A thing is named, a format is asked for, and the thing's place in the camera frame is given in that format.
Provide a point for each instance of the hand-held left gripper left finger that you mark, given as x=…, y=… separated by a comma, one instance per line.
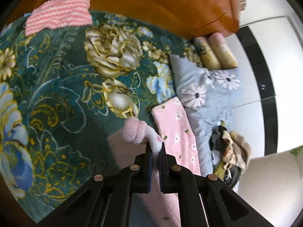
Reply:
x=150, y=170

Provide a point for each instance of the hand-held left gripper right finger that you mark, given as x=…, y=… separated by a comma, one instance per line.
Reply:
x=162, y=170

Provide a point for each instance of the pink fleece floral garment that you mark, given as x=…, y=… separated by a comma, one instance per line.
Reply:
x=175, y=127

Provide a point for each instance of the light blue garment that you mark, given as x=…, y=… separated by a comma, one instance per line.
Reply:
x=216, y=159

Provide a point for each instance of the mustard knitted sweater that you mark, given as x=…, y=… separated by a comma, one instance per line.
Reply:
x=219, y=169

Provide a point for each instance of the cream printed shirt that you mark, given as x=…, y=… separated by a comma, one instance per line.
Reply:
x=236, y=151

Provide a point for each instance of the blue floral duvet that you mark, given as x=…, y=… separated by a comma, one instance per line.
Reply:
x=208, y=104

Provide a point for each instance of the green floral blanket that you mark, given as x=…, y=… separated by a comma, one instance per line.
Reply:
x=71, y=87

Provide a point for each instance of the yellow floral pillow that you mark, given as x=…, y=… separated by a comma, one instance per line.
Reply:
x=207, y=53

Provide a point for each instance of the pink floral pillow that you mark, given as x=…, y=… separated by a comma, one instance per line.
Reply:
x=223, y=50

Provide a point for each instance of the green plant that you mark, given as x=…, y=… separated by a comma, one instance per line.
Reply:
x=298, y=151

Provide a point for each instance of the white wardrobe with black stripe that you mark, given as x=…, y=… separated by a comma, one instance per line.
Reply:
x=279, y=75

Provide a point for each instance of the wooden headboard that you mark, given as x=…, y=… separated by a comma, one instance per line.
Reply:
x=153, y=2

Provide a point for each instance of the pink white knitted cloth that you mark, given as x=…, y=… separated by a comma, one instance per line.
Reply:
x=59, y=13

